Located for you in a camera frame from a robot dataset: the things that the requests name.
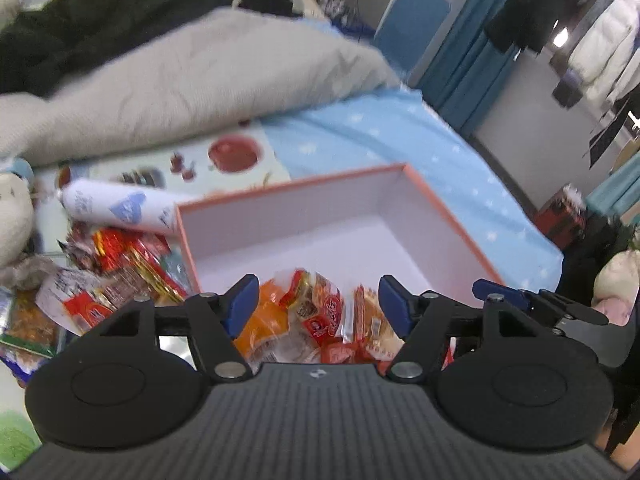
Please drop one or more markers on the blue curtain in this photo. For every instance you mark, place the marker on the blue curtain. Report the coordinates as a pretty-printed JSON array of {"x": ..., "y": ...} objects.
[{"x": 465, "y": 70}]

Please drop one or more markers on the bedside clutter of bottles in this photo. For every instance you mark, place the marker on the bedside clutter of bottles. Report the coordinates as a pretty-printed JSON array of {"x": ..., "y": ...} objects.
[{"x": 340, "y": 10}]

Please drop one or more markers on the black clothes heap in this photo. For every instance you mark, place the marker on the black clothes heap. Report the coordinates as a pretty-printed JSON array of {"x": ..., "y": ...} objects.
[{"x": 100, "y": 20}]

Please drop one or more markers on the red box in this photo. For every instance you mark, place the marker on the red box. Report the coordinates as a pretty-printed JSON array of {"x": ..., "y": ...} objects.
[{"x": 562, "y": 217}]

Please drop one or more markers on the hanging black jacket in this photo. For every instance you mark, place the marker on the hanging black jacket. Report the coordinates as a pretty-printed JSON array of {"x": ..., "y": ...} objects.
[{"x": 540, "y": 5}]

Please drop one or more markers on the blue chair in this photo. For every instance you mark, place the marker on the blue chair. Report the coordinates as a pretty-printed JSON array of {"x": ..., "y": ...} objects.
[{"x": 410, "y": 30}]

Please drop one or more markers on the orange snack bag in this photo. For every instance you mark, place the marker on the orange snack bag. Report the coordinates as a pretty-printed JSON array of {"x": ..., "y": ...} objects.
[{"x": 262, "y": 327}]

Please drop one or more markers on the clear snack bag red label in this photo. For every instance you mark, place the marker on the clear snack bag red label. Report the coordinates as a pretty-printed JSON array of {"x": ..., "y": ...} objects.
[{"x": 320, "y": 310}]

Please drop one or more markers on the white spray bottle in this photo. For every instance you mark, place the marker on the white spray bottle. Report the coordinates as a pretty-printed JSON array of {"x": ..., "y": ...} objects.
[{"x": 110, "y": 205}]

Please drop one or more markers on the white plush duck toy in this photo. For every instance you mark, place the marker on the white plush duck toy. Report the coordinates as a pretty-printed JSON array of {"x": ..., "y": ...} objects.
[{"x": 12, "y": 220}]

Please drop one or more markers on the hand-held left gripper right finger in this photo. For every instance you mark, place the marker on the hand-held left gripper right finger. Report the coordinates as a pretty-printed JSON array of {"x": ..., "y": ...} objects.
[{"x": 395, "y": 305}]

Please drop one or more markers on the pile of snack packets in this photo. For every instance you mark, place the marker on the pile of snack packets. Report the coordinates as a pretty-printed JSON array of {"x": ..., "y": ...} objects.
[{"x": 115, "y": 270}]

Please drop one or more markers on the orange pastry bag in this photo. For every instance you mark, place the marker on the orange pastry bag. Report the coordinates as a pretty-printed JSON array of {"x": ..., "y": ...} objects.
[{"x": 372, "y": 320}]

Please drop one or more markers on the pink cardboard box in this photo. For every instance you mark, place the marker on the pink cardboard box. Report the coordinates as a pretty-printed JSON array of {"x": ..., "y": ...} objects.
[{"x": 325, "y": 220}]

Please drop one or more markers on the grey blanket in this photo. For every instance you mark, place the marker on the grey blanket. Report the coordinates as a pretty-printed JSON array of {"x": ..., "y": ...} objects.
[{"x": 200, "y": 75}]

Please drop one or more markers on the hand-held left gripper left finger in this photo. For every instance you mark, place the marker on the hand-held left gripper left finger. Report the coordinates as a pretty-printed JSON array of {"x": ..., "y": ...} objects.
[{"x": 240, "y": 305}]

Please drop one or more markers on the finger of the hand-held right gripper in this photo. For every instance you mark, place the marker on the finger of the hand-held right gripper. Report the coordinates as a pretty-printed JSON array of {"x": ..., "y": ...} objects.
[{"x": 505, "y": 292}]

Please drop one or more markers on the hanging white jacket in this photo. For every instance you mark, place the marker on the hanging white jacket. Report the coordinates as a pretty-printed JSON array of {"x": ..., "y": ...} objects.
[{"x": 605, "y": 50}]

